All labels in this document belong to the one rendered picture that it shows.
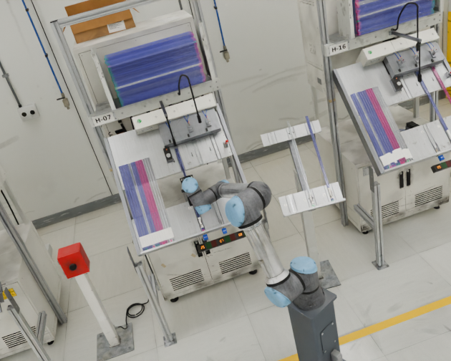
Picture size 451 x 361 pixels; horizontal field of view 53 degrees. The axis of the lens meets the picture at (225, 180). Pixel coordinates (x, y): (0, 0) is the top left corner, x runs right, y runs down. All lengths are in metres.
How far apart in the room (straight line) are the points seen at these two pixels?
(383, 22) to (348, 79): 0.38
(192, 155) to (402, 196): 1.54
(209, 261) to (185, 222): 0.58
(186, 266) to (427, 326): 1.47
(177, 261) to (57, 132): 1.87
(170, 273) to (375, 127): 1.58
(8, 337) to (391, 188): 2.69
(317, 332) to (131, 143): 1.44
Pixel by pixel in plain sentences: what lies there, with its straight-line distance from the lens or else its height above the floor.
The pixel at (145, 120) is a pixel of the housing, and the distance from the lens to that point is 2.63.
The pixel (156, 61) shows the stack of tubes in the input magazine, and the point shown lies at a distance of 2.57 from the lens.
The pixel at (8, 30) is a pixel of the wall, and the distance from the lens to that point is 4.12.
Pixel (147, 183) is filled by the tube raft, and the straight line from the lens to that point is 2.59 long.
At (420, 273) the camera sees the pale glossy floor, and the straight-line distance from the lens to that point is 3.15.
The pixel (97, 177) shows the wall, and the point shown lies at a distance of 4.46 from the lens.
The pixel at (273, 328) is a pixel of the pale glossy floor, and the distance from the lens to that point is 2.89.
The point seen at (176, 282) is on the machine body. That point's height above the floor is 0.18.
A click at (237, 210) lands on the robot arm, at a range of 1.85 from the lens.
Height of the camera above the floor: 2.17
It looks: 30 degrees down
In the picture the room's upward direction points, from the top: 15 degrees counter-clockwise
